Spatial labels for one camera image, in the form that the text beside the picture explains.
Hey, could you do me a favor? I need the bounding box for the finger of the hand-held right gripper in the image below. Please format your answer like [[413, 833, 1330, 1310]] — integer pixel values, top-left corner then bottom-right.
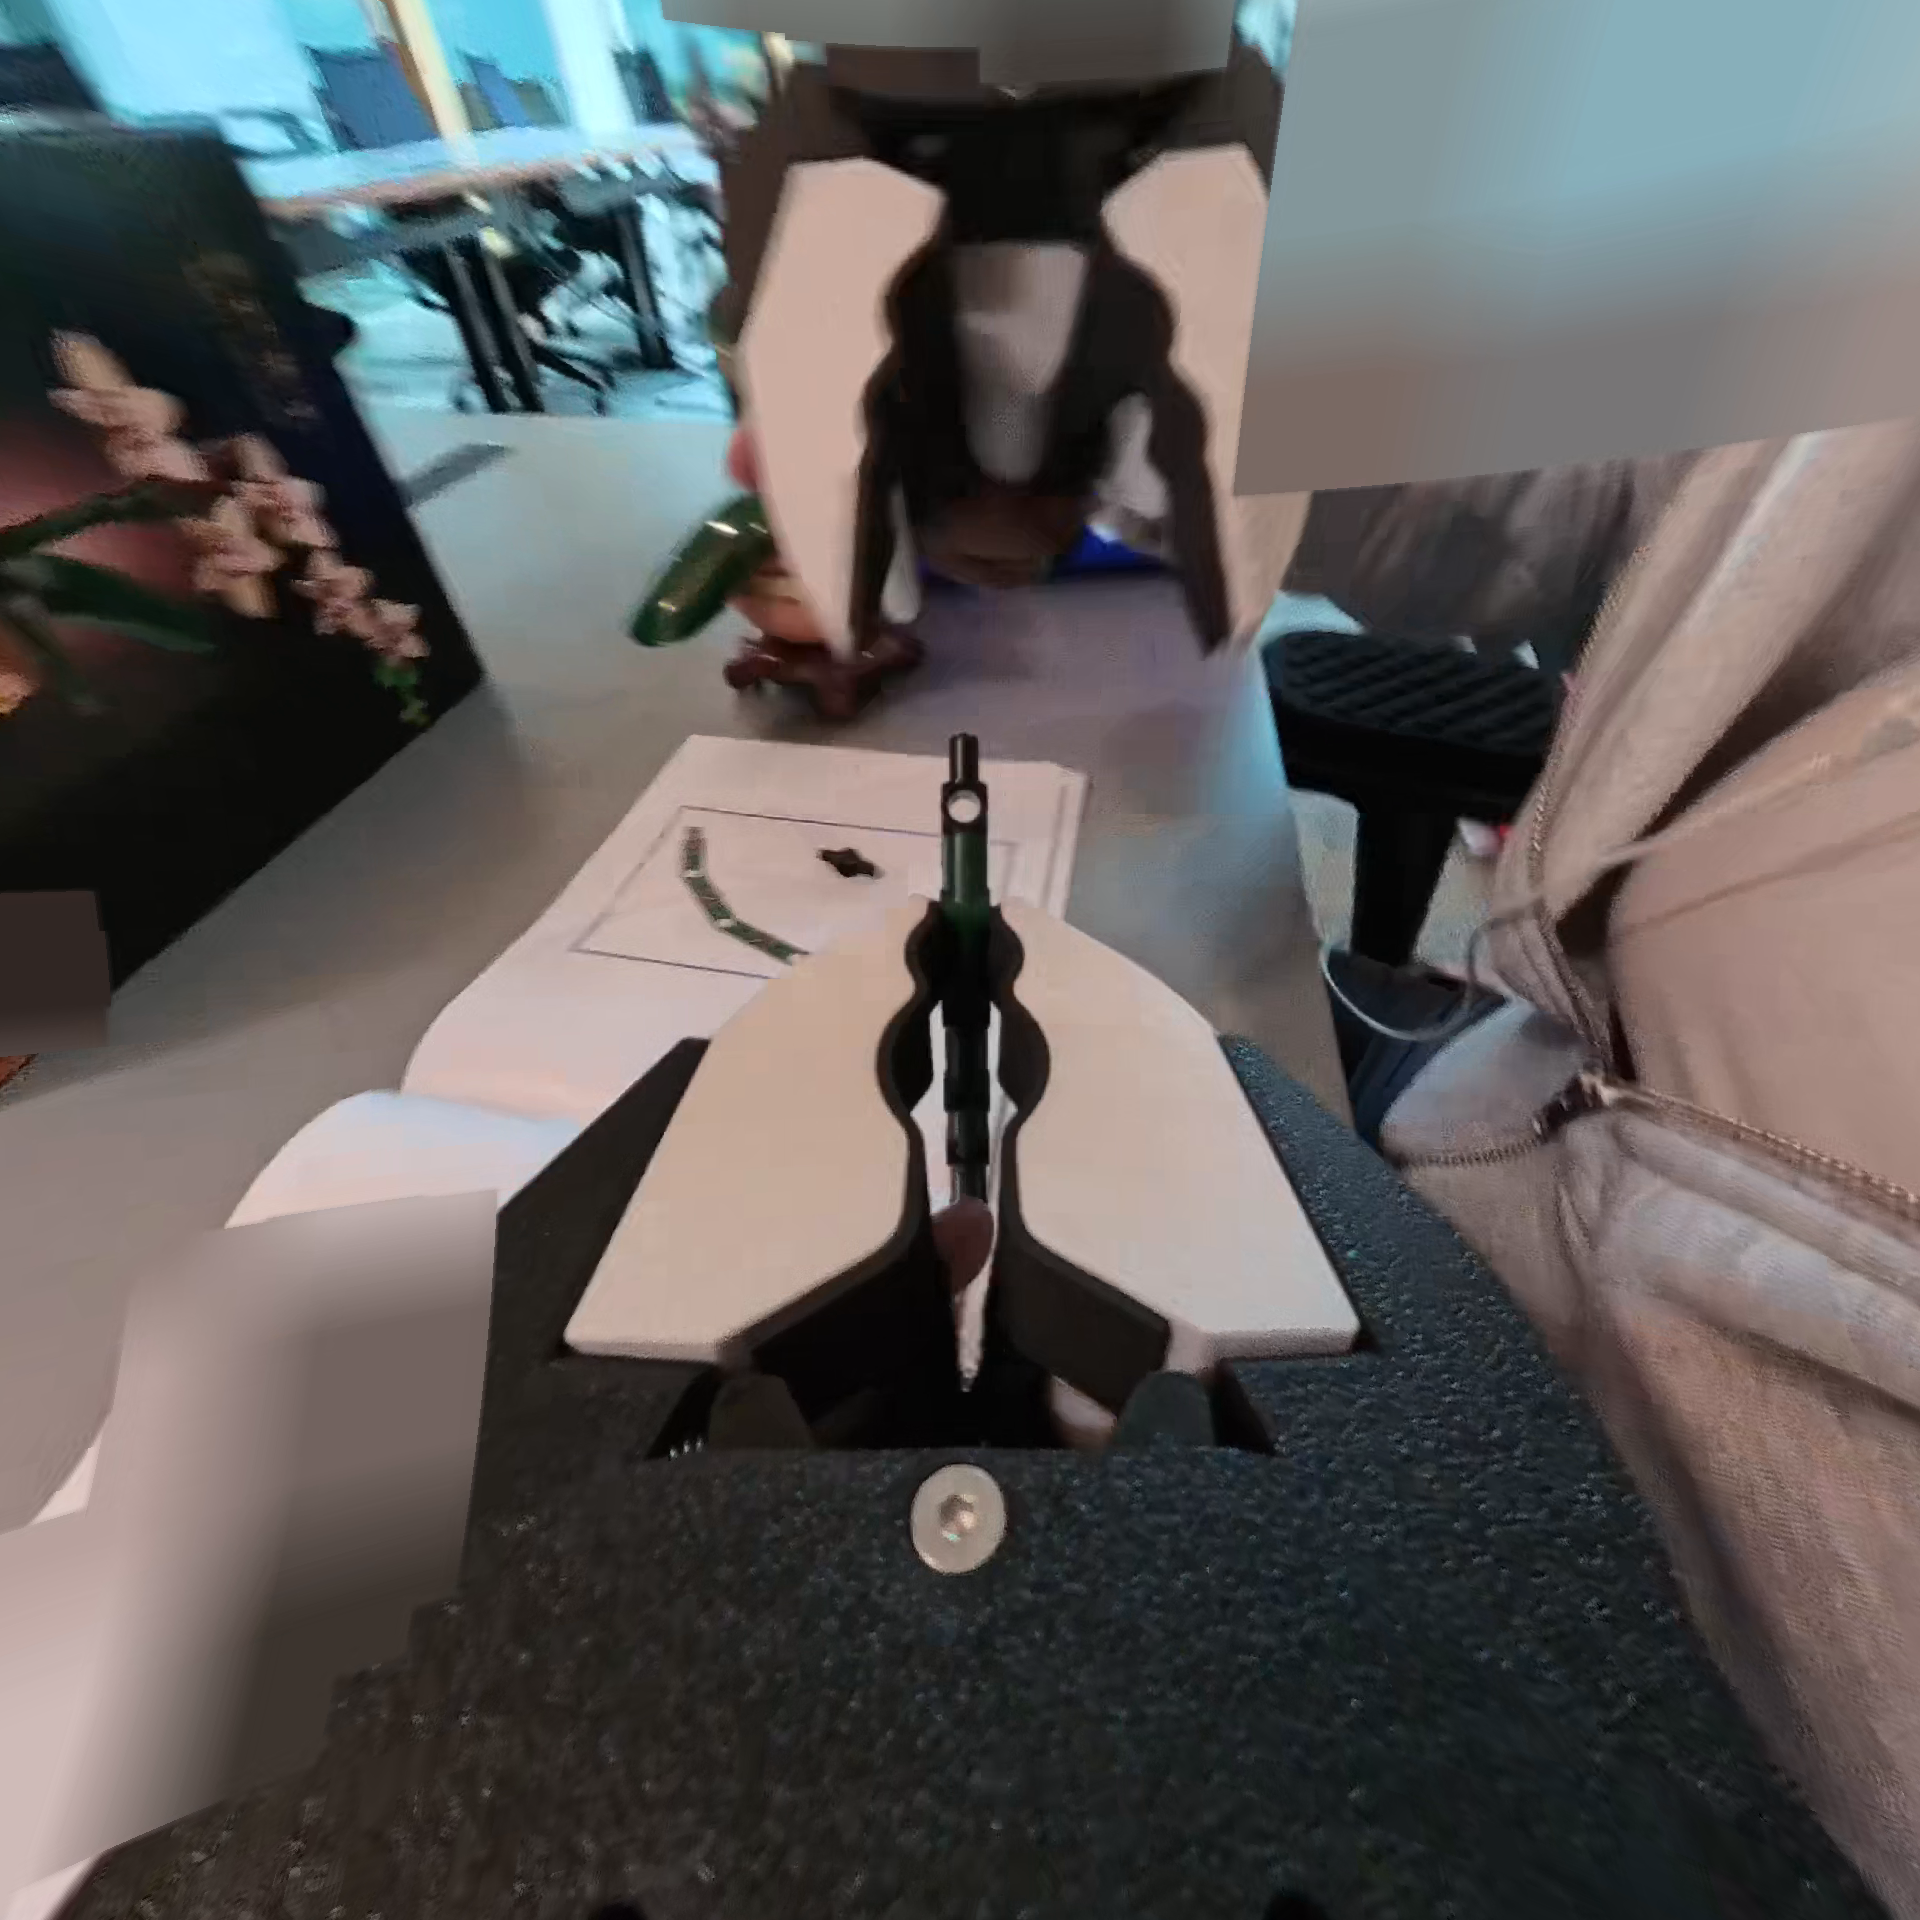
[[1087, 140, 1280, 657], [740, 153, 964, 657]]

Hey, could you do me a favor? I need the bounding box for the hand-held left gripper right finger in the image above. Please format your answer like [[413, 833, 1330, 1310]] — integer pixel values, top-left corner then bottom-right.
[[985, 897, 1363, 1444]]

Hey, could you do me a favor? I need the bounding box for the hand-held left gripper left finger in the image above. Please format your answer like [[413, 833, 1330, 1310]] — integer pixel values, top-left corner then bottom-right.
[[565, 894, 964, 1430]]

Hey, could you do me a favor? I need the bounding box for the green toy leaf piece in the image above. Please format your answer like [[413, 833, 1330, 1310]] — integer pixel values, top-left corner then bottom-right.
[[630, 493, 778, 650]]

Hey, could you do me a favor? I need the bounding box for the green toy brick stem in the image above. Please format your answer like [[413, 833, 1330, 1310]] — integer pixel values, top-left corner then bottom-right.
[[930, 839, 1001, 1210]]

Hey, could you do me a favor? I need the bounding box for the dark red toy piece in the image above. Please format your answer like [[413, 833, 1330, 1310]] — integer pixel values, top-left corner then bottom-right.
[[724, 624, 925, 710]]

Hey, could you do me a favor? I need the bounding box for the black toy connector pin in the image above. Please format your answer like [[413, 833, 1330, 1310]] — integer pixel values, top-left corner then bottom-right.
[[941, 730, 990, 903]]

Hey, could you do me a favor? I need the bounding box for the light grey desk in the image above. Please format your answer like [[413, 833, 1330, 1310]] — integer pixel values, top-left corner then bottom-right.
[[0, 402, 1355, 1253]]

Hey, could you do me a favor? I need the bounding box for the person's right hand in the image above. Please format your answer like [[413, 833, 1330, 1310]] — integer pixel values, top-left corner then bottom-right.
[[918, 479, 1098, 592]]

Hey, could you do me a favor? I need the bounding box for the white instruction booklet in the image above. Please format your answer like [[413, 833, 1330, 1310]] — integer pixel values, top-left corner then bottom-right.
[[227, 730, 1093, 1234]]

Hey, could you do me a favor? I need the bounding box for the background office table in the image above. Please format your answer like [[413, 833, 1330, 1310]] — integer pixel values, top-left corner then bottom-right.
[[243, 122, 711, 417]]

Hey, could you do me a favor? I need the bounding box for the background office chair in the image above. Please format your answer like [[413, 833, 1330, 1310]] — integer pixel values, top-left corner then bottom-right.
[[303, 43, 440, 153], [455, 49, 547, 140]]

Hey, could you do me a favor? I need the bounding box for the black chair armrest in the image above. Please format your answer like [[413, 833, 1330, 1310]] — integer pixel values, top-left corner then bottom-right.
[[1260, 627, 1565, 970]]

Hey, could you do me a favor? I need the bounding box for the black orchid print box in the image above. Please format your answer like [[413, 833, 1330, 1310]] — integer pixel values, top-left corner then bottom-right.
[[0, 122, 493, 994]]

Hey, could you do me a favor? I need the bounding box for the thin white cable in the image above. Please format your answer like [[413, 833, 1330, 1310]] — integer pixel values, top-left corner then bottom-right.
[[1318, 907, 1520, 1046]]

